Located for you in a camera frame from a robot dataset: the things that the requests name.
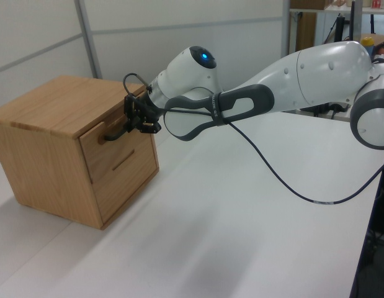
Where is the plain wooden drawer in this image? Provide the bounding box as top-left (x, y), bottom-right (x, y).
top-left (92, 167), bottom-right (160, 226)

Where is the brown wooden background cabinet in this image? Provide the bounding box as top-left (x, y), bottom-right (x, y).
top-left (298, 11), bottom-right (318, 52)

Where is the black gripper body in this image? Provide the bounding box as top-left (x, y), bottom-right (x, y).
top-left (135, 96), bottom-right (163, 135)

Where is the black monitor stand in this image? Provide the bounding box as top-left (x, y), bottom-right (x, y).
top-left (326, 13), bottom-right (347, 45)

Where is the yellow capped bottle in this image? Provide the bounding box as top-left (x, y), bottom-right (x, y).
top-left (360, 36), bottom-right (376, 57)

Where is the wooden drawer cabinet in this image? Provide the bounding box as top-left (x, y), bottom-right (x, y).
top-left (0, 75), bottom-right (160, 231)

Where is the thin black looped cable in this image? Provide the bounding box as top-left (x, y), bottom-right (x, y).
top-left (122, 72), bottom-right (152, 97)

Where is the grey partition post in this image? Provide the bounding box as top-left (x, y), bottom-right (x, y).
top-left (280, 0), bottom-right (300, 60)
top-left (74, 0), bottom-right (104, 80)

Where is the wooden drawer with black handle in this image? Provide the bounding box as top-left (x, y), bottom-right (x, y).
top-left (78, 92), bottom-right (159, 184)

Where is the black stand pole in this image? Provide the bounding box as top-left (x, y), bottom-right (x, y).
top-left (370, 151), bottom-right (384, 237)

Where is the long black arm cable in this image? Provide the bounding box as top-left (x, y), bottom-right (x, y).
top-left (162, 104), bottom-right (384, 206)

